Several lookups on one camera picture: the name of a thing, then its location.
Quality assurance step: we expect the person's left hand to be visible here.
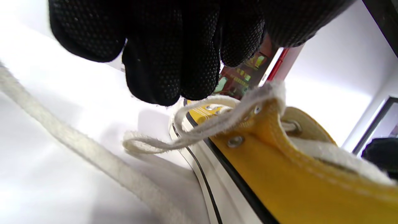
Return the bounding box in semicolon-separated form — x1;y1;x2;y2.
48;0;355;106

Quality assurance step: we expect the person's right hand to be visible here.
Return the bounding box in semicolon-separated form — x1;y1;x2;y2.
361;138;398;181

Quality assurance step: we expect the yellow canvas shoe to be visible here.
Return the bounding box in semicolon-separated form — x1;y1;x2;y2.
169;95;398;224

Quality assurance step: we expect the glass door fire cabinet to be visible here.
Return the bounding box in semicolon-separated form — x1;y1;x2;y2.
215;34;303;100

